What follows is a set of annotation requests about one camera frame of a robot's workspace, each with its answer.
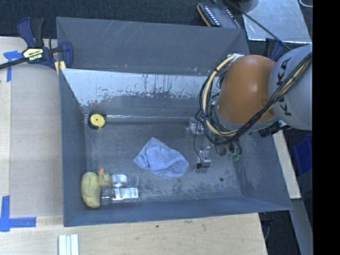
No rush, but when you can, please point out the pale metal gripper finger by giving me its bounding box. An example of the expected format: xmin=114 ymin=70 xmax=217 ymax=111
xmin=195 ymin=149 xmax=213 ymax=173
xmin=185 ymin=118 xmax=206 ymax=139

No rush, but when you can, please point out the light blue cloth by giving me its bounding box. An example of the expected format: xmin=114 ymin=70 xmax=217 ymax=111
xmin=132 ymin=137 xmax=190 ymax=179

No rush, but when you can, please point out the clear plastic bottle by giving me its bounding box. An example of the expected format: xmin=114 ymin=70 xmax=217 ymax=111
xmin=100 ymin=186 xmax=141 ymax=206

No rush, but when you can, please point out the clear glass jar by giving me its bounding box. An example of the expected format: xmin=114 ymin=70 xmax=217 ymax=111
xmin=109 ymin=173 xmax=139 ymax=188

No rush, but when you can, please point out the grey metal bin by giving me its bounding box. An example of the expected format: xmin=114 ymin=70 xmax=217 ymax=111
xmin=56 ymin=16 xmax=293 ymax=227

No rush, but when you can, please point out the yellow and black tape measure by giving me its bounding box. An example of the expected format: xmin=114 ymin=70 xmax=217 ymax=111
xmin=87 ymin=112 xmax=107 ymax=130

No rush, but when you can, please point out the yellow rubber duck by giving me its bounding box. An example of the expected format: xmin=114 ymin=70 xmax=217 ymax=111
xmin=80 ymin=168 xmax=112 ymax=209

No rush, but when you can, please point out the pale wood board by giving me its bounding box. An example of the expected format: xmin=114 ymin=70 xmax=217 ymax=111
xmin=9 ymin=64 xmax=65 ymax=218

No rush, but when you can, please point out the black cylinder on white bracket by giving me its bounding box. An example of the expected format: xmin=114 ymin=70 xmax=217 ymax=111
xmin=258 ymin=120 xmax=291 ymax=138

